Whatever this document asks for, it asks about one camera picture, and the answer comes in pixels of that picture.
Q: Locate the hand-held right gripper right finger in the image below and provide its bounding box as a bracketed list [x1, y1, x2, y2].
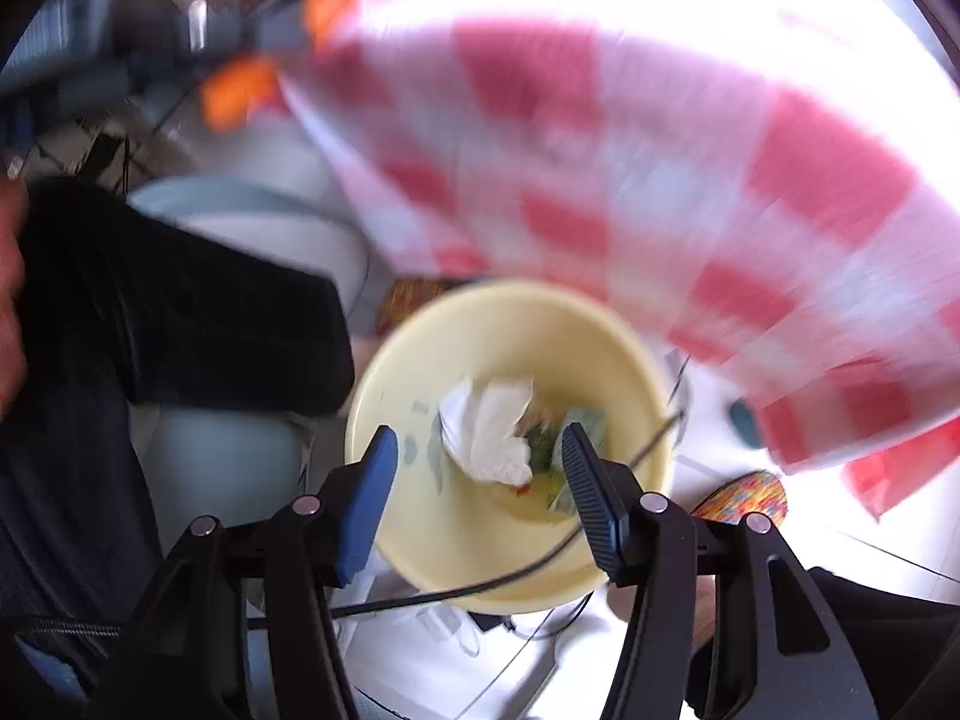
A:
[561, 422, 878, 720]

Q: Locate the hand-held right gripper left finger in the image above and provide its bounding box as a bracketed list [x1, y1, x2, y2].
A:
[90, 426, 398, 720]

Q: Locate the white tissue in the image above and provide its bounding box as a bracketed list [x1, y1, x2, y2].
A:
[439, 377, 537, 487]

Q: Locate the pale yellow plastic basin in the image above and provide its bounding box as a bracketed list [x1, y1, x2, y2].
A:
[345, 279, 676, 612]

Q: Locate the small green wrapper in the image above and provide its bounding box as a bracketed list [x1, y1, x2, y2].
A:
[525, 426, 562, 475]

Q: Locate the colourful speckled slipper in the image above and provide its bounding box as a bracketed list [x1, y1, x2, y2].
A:
[690, 469, 788, 533]
[375, 277, 470, 335]

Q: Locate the small teal object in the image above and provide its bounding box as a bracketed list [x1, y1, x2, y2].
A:
[727, 401, 762, 451]

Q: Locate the person's left trouser leg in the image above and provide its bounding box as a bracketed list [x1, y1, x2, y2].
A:
[0, 180, 355, 631]

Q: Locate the red white checked tablecloth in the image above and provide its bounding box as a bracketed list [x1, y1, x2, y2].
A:
[281, 0, 960, 518]

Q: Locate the black cable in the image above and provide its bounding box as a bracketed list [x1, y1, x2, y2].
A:
[247, 360, 691, 627]

